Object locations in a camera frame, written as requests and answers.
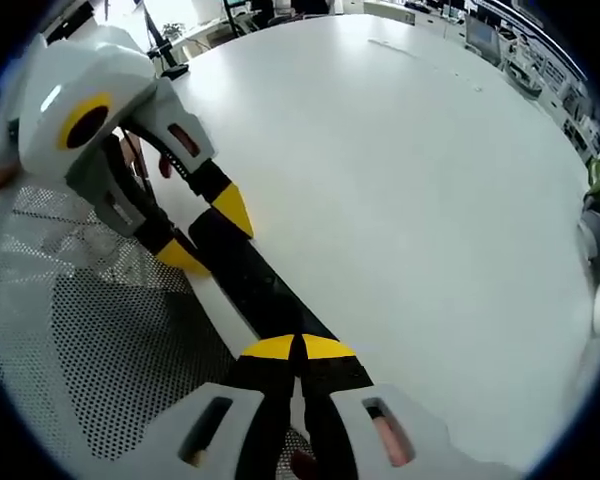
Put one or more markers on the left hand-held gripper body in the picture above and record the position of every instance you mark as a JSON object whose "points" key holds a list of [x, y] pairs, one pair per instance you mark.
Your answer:
{"points": [[85, 80]]}

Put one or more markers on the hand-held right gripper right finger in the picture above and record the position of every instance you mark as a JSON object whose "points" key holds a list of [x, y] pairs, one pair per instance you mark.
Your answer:
{"points": [[330, 400]]}

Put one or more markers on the person's right hand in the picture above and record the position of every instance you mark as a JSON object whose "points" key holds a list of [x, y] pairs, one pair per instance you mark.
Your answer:
{"points": [[303, 461]]}

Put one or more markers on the small green plant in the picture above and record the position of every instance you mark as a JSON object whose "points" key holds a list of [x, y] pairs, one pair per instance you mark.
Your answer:
{"points": [[174, 31]]}

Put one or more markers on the black remote control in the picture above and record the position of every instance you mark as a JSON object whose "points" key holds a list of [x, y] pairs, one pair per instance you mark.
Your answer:
{"points": [[250, 280]]}

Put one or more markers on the white mesh chair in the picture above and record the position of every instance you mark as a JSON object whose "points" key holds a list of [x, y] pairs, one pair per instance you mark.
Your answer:
{"points": [[105, 350]]}

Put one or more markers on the grey monitor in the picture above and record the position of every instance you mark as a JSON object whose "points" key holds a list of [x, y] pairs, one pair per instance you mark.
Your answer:
{"points": [[481, 32]]}

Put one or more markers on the display shelves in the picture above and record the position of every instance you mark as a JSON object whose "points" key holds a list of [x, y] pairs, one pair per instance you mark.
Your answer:
{"points": [[555, 85]]}

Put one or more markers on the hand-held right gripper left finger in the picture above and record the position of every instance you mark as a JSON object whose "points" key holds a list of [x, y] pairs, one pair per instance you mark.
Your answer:
{"points": [[265, 400]]}

